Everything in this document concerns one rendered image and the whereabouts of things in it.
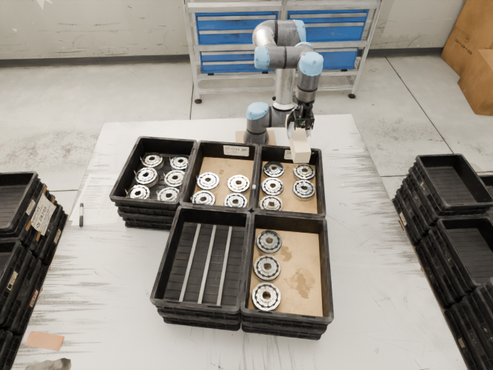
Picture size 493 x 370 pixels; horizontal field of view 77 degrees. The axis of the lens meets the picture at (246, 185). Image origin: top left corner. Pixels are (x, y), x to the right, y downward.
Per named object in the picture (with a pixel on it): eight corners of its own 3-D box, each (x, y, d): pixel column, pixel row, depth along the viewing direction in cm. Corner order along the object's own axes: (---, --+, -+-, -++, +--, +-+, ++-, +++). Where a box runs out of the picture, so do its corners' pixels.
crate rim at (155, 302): (179, 208, 129) (177, 204, 127) (251, 214, 127) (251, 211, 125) (150, 305, 103) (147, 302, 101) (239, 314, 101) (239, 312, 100)
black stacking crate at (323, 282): (251, 227, 134) (252, 212, 126) (320, 233, 132) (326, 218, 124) (240, 323, 109) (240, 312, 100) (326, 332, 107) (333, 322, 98)
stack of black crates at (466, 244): (413, 247, 203) (437, 218, 177) (458, 245, 204) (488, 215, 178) (442, 310, 177) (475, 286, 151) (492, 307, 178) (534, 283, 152)
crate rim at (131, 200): (139, 139, 157) (139, 135, 155) (198, 143, 155) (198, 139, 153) (108, 202, 131) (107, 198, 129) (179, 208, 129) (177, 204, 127)
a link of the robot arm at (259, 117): (245, 120, 180) (246, 99, 170) (268, 120, 180) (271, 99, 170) (246, 133, 172) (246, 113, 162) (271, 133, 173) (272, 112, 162)
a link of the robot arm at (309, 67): (321, 49, 105) (326, 62, 100) (315, 78, 114) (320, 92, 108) (298, 50, 105) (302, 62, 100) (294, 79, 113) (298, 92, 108)
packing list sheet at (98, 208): (85, 175, 169) (85, 174, 169) (128, 172, 170) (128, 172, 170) (66, 225, 148) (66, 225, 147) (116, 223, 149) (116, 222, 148)
